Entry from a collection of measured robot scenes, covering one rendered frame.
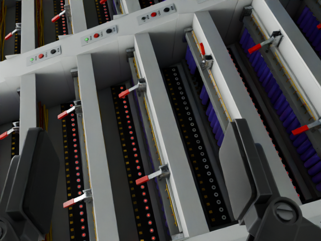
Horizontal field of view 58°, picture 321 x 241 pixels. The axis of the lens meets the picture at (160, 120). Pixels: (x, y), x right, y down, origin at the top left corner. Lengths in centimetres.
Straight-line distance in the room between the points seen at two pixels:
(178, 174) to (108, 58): 49
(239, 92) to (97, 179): 41
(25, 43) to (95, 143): 51
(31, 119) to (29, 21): 43
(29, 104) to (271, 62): 71
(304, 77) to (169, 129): 36
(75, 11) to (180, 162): 68
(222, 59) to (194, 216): 41
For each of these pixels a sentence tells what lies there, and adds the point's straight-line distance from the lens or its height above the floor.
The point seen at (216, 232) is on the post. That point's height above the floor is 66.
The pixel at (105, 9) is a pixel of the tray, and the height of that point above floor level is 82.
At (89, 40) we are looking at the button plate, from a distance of 98.
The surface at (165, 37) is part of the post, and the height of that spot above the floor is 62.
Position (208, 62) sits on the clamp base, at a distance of 82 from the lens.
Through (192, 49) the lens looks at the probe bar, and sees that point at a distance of 90.
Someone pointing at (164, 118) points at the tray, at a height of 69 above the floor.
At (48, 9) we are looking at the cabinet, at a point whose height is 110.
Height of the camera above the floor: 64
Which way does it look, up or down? 5 degrees up
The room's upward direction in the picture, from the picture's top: 108 degrees counter-clockwise
